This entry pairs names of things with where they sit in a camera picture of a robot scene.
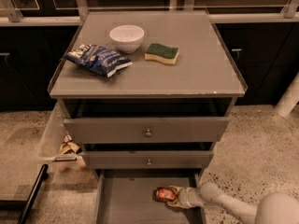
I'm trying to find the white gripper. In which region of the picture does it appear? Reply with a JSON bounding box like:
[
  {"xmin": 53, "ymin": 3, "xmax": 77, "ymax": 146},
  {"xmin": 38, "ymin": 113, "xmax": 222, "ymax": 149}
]
[{"xmin": 167, "ymin": 186, "xmax": 203, "ymax": 209}]

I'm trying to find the red coke can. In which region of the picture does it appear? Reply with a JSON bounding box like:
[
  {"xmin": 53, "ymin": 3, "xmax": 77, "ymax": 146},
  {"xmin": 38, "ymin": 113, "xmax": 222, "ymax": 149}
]
[{"xmin": 156, "ymin": 187, "xmax": 177, "ymax": 203}]

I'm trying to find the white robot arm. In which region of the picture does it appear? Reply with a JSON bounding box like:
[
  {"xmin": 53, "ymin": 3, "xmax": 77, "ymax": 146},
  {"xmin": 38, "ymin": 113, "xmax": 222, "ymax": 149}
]
[{"xmin": 166, "ymin": 182, "xmax": 299, "ymax": 224}]

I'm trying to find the grey open bottom drawer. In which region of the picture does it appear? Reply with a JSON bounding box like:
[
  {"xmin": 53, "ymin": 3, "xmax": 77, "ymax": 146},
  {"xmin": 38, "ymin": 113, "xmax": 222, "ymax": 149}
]
[{"xmin": 95, "ymin": 169, "xmax": 206, "ymax": 224}]

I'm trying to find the grey top drawer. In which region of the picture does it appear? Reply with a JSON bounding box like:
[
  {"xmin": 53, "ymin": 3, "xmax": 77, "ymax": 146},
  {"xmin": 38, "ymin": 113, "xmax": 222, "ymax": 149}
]
[{"xmin": 64, "ymin": 117, "xmax": 229, "ymax": 144}]

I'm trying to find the grey drawer cabinet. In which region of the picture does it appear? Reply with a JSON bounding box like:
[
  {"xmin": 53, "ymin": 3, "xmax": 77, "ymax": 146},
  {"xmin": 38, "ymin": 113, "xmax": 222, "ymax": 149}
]
[{"xmin": 47, "ymin": 10, "xmax": 249, "ymax": 224}]

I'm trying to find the crumpled snack wrapper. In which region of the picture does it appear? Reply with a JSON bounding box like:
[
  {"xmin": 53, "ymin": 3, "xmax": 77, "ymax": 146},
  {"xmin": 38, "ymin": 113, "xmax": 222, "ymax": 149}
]
[{"xmin": 59, "ymin": 135, "xmax": 81, "ymax": 154}]

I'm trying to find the clear plastic bin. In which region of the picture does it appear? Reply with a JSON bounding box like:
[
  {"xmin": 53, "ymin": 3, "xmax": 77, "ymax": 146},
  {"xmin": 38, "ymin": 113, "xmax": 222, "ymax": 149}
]
[{"xmin": 37, "ymin": 105, "xmax": 94, "ymax": 184}]

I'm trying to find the green yellow sponge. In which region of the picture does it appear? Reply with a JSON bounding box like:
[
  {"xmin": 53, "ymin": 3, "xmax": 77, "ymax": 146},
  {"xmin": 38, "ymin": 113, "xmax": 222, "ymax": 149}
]
[{"xmin": 145, "ymin": 43, "xmax": 178, "ymax": 64}]

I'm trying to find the blue chip bag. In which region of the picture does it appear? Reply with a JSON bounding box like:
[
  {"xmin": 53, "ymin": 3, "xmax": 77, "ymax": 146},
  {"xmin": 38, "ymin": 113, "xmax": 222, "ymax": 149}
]
[{"xmin": 64, "ymin": 44, "xmax": 133, "ymax": 77}]

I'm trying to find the white ceramic bowl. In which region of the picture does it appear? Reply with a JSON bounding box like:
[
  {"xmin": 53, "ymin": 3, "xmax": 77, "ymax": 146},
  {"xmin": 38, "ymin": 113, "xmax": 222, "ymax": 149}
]
[{"xmin": 109, "ymin": 25, "xmax": 145, "ymax": 54}]

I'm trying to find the black bar handle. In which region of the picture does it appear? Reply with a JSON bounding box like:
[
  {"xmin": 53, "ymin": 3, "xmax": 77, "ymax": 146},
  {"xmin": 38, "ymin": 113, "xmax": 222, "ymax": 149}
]
[{"xmin": 17, "ymin": 164, "xmax": 49, "ymax": 224}]

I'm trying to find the white post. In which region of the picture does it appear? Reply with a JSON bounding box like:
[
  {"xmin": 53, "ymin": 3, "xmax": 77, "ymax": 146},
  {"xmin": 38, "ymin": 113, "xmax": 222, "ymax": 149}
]
[{"xmin": 275, "ymin": 72, "xmax": 299, "ymax": 118}]

